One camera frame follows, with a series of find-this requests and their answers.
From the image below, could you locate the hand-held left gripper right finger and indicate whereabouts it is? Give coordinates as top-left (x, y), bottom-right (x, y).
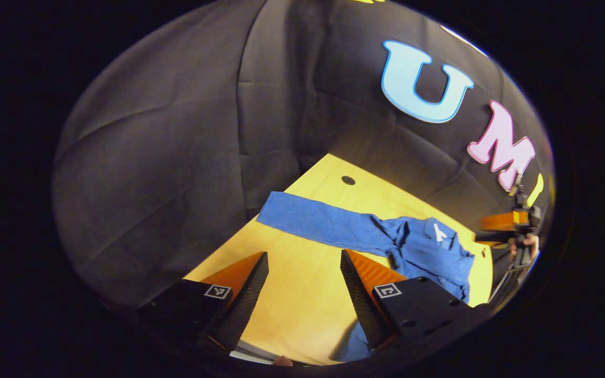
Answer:
top-left (339, 249), bottom-right (493, 351)

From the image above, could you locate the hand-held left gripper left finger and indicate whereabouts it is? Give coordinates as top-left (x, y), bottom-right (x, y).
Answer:
top-left (134, 251), bottom-right (270, 351)

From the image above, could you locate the blue shirt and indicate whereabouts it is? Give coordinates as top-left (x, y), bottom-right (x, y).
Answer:
top-left (257, 192), bottom-right (475, 363)

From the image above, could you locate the black backdrop cloth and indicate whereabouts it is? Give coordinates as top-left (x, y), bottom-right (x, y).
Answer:
top-left (52, 0), bottom-right (556, 310)

